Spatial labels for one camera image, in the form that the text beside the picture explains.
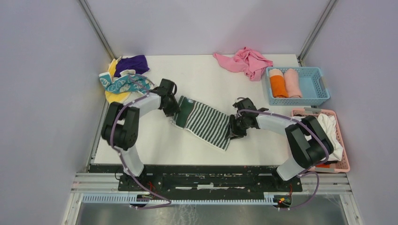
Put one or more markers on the light pink rolled towel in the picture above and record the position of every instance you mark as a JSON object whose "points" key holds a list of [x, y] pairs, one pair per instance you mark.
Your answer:
{"points": [[291, 79]]}

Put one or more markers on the blue slotted cable duct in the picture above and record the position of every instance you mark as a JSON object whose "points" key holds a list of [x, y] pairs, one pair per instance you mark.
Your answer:
{"points": [[137, 199]]}

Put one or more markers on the pink plastic basket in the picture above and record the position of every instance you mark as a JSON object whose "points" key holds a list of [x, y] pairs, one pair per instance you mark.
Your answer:
{"points": [[335, 166]]}

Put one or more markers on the yellow towel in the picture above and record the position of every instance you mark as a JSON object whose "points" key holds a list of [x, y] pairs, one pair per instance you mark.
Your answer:
{"points": [[111, 97]]}

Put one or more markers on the green white striped towel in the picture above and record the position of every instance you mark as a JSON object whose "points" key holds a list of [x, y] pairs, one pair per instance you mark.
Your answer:
{"points": [[203, 121]]}

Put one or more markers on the orange rolled towel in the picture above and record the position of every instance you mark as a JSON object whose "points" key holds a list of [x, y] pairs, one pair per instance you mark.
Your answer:
{"points": [[277, 82]]}

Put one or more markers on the aluminium frame rails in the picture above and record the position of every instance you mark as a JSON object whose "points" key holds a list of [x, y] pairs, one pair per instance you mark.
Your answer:
{"points": [[332, 186]]}

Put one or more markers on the blue plastic basket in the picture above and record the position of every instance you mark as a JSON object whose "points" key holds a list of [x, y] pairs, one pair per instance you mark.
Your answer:
{"points": [[311, 84]]}

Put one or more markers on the teal patterned towel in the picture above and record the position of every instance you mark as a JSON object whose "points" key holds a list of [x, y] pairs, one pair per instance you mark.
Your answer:
{"points": [[129, 81]]}

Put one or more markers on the purple towel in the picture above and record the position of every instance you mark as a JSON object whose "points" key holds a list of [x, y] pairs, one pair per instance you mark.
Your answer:
{"points": [[137, 63]]}

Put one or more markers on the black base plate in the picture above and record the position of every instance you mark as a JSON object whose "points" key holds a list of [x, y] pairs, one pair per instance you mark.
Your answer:
{"points": [[204, 182]]}

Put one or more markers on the orange cloth in basket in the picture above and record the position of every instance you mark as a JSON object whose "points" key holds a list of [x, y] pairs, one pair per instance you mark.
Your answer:
{"points": [[323, 166]]}

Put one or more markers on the white cloth in basket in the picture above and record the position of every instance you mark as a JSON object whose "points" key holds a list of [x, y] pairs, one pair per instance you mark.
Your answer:
{"points": [[329, 125]]}

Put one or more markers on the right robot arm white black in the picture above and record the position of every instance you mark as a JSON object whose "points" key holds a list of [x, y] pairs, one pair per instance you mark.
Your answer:
{"points": [[308, 142]]}

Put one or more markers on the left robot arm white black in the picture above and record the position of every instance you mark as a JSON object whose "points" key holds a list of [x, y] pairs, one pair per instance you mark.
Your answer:
{"points": [[121, 124]]}

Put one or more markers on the pink crumpled towel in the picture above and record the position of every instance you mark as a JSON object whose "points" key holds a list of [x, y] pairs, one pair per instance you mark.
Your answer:
{"points": [[247, 61]]}

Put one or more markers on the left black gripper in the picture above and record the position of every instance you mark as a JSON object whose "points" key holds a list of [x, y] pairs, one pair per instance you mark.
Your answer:
{"points": [[176, 108]]}

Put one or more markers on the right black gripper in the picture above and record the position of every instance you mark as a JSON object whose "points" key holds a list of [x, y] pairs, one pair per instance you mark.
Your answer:
{"points": [[234, 132]]}

